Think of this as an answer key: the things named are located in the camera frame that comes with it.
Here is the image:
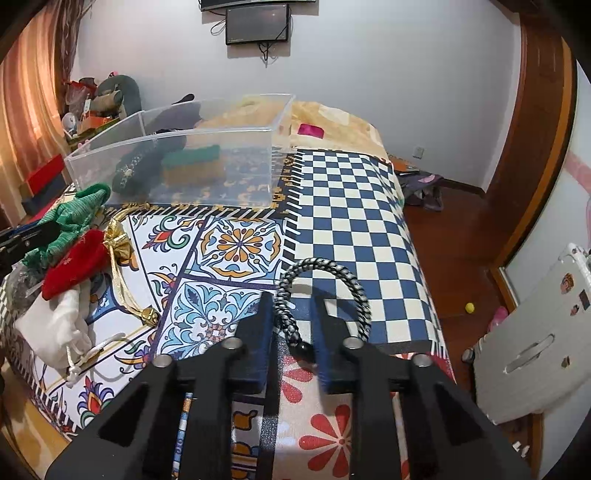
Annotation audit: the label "green and yellow sponge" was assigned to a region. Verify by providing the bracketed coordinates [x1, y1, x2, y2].
[161, 144, 222, 186]

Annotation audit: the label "red floral bed sheet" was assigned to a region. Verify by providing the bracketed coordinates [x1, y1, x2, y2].
[171, 352, 459, 480]

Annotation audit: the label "grey mesh pouch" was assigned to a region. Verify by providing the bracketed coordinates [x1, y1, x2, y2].
[4, 265, 49, 319]

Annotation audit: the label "dark bag on floor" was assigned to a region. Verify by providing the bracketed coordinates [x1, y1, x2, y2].
[398, 171, 445, 213]

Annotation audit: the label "orange curtain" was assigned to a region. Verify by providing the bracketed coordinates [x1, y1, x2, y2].
[0, 25, 80, 197]

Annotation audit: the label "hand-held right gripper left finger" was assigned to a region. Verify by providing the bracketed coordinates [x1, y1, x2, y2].
[46, 292, 279, 480]

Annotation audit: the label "black wall television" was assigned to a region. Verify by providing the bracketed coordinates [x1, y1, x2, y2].
[200, 0, 306, 12]

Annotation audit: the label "black embroidered pouch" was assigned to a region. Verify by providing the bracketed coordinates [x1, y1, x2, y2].
[112, 137, 186, 195]

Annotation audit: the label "clear plastic storage box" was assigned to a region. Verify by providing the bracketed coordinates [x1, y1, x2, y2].
[64, 93, 297, 209]

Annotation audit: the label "white drawstring pouch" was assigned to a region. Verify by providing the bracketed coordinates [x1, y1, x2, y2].
[13, 288, 95, 370]

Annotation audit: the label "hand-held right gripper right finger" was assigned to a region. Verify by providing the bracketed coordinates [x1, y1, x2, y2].
[310, 298, 534, 480]

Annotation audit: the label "green knit cloth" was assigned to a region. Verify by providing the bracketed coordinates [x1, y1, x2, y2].
[21, 183, 112, 269]

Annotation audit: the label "red storage box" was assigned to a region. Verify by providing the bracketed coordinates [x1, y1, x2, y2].
[27, 154, 66, 195]

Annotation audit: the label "red velvet pouch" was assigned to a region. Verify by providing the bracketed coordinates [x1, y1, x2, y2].
[41, 229, 112, 301]

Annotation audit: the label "yellow blanket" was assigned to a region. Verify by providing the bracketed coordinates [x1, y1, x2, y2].
[196, 95, 385, 161]

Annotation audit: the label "patterned printed mat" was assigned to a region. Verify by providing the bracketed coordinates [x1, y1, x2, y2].
[0, 148, 446, 437]

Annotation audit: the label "black wall monitor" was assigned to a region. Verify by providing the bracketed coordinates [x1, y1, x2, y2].
[225, 4, 292, 45]

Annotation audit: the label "black cloth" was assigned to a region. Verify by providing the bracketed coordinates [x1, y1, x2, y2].
[151, 93, 202, 136]

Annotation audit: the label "dark green plush toy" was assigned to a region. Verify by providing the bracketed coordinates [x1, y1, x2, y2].
[96, 74, 142, 117]

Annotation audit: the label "wooden door frame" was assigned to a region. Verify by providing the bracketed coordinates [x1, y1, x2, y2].
[480, 18, 579, 289]

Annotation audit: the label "black and white braided bracelet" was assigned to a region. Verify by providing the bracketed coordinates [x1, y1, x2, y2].
[273, 257, 373, 365]

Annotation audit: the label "pile of bags and boxes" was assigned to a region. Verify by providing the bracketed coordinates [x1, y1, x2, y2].
[61, 76, 126, 145]

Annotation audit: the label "pink slippers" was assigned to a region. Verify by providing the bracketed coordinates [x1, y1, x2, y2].
[487, 305, 509, 334]

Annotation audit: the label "gold cord with bell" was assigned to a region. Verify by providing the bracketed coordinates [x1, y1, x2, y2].
[108, 256, 160, 328]

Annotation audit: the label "gold organza pouch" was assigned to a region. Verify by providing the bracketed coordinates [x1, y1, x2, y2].
[102, 218, 134, 268]

